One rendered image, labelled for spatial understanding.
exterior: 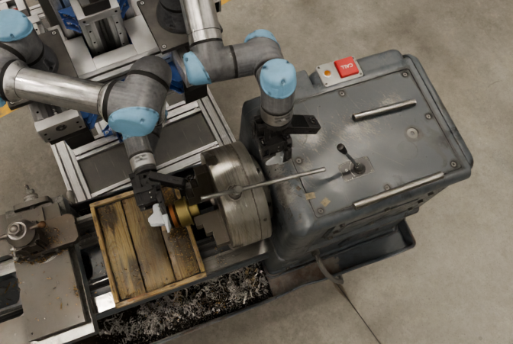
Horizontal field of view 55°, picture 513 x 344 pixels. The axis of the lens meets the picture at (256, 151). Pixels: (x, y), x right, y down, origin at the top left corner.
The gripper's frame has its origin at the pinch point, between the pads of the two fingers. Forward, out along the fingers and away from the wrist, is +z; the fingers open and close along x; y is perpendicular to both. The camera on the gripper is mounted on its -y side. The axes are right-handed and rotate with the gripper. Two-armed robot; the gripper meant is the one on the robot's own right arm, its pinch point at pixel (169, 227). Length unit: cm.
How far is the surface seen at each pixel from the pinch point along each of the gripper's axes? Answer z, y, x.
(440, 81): -61, -179, -108
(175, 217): -1.6, -2.6, 2.8
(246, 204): 4.4, -22.2, 13.9
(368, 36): -105, -150, -108
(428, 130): 2, -80, 17
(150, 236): -4.2, 7.5, -19.3
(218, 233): 7.1, -13.0, 2.4
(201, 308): 21, -2, -49
